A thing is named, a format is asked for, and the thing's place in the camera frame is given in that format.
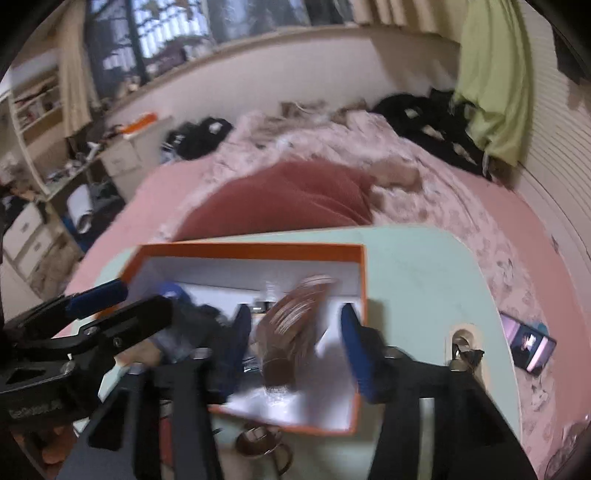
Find black striped clothes pile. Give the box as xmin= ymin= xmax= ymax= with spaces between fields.
xmin=161 ymin=117 xmax=232 ymax=160

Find pile of clothes on bed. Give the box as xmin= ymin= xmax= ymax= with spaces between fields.
xmin=159 ymin=108 xmax=522 ymax=315

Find mint green cartoon desktop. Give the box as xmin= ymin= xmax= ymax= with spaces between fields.
xmin=74 ymin=225 xmax=522 ymax=480

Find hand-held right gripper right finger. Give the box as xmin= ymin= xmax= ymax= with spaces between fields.
xmin=341 ymin=304 xmax=539 ymax=480

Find pink bedsheet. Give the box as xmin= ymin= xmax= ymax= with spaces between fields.
xmin=65 ymin=164 xmax=591 ymax=462

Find beige curtain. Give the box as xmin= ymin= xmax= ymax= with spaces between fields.
xmin=58 ymin=0 xmax=100 ymax=137

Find white bedside cabinet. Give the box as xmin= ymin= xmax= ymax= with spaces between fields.
xmin=99 ymin=115 xmax=174 ymax=188

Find key bunch with black fob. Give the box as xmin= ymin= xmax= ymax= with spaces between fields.
xmin=450 ymin=337 xmax=485 ymax=372

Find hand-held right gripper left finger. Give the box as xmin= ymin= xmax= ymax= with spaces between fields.
xmin=55 ymin=302 xmax=254 ymax=480

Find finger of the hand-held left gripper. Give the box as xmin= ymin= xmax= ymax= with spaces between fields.
xmin=2 ymin=281 xmax=130 ymax=344
xmin=74 ymin=294 xmax=174 ymax=367

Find beige knit cloth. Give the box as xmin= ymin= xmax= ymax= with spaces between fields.
xmin=279 ymin=102 xmax=370 ymax=123

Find white bookshelf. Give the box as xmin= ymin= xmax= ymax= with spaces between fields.
xmin=0 ymin=51 xmax=65 ymax=195

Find brown card box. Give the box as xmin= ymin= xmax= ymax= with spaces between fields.
xmin=252 ymin=274 xmax=338 ymax=388

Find white drawer unit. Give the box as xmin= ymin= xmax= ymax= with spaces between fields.
xmin=0 ymin=203 xmax=84 ymax=287

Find large black clothes pile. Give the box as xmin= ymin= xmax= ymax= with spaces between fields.
xmin=372 ymin=90 xmax=492 ymax=178

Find pink rose-print blanket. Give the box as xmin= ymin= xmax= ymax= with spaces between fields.
xmin=499 ymin=258 xmax=591 ymax=480

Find light green cloth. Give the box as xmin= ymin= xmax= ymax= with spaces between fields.
xmin=452 ymin=0 xmax=536 ymax=167

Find black lace-trimmed leather garment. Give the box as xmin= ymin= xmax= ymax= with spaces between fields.
xmin=171 ymin=302 xmax=241 ymax=370

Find barred window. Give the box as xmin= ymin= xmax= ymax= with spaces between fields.
xmin=85 ymin=0 xmax=352 ymax=86

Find orange cardboard box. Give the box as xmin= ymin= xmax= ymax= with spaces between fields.
xmin=95 ymin=242 xmax=370 ymax=437

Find small metal mug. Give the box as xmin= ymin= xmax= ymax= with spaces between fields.
xmin=235 ymin=425 xmax=294 ymax=476

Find dusty red pillow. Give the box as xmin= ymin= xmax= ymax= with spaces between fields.
xmin=173 ymin=161 xmax=375 ymax=243

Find white round appliance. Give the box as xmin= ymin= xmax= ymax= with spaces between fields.
xmin=65 ymin=185 xmax=100 ymax=234

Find white slatted wardrobe door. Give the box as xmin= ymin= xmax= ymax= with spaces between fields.
xmin=508 ymin=0 xmax=591 ymax=324

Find orange tray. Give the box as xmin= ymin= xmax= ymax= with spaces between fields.
xmin=122 ymin=112 xmax=155 ymax=137

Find smartphone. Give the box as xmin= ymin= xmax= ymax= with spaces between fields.
xmin=501 ymin=311 xmax=557 ymax=377

